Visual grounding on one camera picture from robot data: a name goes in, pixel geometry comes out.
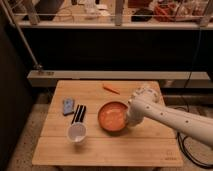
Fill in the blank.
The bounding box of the orange ceramic bowl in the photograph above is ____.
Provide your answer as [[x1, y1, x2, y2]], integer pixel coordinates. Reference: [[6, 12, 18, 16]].
[[98, 101, 127, 132]]

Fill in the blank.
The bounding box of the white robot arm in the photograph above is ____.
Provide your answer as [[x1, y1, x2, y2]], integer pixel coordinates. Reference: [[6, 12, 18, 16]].
[[126, 87, 213, 148]]

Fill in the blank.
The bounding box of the orange carrot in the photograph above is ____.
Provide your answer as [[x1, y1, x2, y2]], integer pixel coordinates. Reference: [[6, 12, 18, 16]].
[[103, 84, 120, 94]]

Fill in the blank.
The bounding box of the black striped rectangular block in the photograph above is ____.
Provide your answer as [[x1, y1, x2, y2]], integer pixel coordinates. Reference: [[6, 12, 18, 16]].
[[72, 105, 86, 123]]

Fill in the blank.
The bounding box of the blue sponge block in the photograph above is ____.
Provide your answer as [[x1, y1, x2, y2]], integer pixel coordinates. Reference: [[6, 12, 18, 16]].
[[63, 98, 74, 116]]

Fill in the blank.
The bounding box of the wooden slatted table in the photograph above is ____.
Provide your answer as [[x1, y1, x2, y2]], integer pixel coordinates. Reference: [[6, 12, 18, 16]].
[[32, 80, 183, 167]]

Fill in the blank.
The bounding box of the diagonal metal pole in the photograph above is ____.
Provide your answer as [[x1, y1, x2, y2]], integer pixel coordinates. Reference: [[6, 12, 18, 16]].
[[2, 0, 43, 73]]

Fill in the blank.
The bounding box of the black box on shelf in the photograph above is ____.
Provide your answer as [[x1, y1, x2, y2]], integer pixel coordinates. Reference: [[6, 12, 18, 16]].
[[131, 8, 153, 22]]

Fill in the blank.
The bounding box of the grey metal ledge beam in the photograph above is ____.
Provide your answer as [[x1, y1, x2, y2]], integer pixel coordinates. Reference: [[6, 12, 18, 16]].
[[27, 70, 213, 89]]

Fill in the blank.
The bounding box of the red object on shelf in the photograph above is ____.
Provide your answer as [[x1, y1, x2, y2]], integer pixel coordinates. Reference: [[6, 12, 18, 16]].
[[154, 3, 176, 22]]

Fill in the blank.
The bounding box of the black floor cable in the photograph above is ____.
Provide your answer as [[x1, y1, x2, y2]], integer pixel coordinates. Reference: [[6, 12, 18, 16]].
[[172, 105, 213, 169]]

